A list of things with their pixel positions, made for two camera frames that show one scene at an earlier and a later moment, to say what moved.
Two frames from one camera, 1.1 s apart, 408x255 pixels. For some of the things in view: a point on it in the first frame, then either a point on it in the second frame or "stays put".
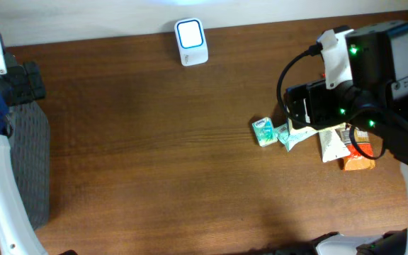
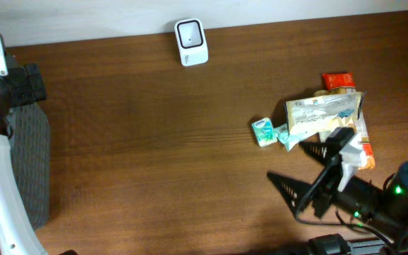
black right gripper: (297, 107) -> (326, 185)
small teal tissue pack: (265, 131) stays put
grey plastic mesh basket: (30, 146) stays put
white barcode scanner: (192, 42) stays put
